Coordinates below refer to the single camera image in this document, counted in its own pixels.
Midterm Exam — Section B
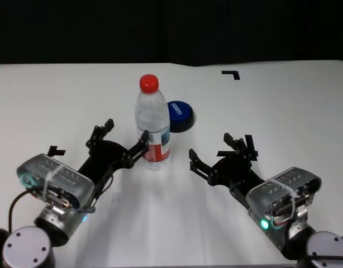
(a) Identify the black fabric backdrop curtain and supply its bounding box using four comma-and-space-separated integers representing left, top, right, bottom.
0, 0, 343, 67

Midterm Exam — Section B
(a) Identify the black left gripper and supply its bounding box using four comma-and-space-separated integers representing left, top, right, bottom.
77, 118, 150, 201

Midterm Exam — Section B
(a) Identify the black left camera cable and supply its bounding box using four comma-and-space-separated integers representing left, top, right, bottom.
8, 188, 35, 232

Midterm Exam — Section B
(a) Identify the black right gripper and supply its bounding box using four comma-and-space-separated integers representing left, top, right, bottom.
188, 133, 266, 208

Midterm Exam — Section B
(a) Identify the blue push button black base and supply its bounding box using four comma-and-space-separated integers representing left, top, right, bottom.
167, 100, 196, 133

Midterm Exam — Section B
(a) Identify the grey right wrist camera housing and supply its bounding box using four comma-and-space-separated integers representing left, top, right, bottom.
246, 166, 322, 230

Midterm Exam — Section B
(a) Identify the clear water bottle red cap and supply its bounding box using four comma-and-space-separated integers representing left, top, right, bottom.
135, 74, 172, 171

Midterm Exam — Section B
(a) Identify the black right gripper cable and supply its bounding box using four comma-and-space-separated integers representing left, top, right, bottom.
228, 180, 250, 209

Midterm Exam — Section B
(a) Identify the black L corner tape mark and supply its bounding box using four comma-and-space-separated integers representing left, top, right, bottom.
221, 70, 241, 81

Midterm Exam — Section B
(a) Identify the black T tape mark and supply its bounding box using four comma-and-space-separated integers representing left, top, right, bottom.
217, 135, 259, 162
47, 146, 66, 157

